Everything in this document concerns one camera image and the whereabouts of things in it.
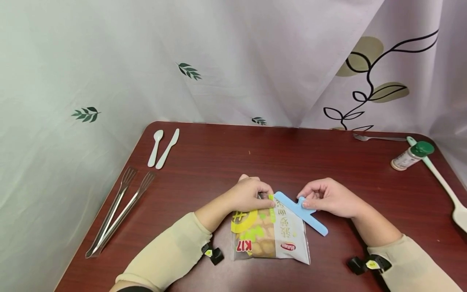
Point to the person's right hand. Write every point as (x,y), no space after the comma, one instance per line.
(337,198)

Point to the person's left hand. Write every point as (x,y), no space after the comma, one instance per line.
(246,196)

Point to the blue bag sealing clip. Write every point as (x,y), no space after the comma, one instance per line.
(308,217)

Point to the clear snack bag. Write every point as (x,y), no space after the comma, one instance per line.
(271,239)

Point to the person's left forearm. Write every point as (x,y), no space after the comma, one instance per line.
(171,251)

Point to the person's right forearm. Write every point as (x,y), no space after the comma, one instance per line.
(401,259)

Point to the black wrist band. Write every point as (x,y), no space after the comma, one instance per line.
(215,254)
(368,264)

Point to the metal fork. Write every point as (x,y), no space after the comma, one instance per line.
(379,138)

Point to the green capped spice bottle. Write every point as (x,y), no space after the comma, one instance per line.
(410,156)

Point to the white plastic knife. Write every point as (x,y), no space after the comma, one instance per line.
(168,149)

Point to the white plastic spoon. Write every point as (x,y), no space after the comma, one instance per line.
(156,146)

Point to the white spatula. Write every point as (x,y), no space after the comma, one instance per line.
(443,182)

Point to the metal tongs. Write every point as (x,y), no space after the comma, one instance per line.
(116,211)

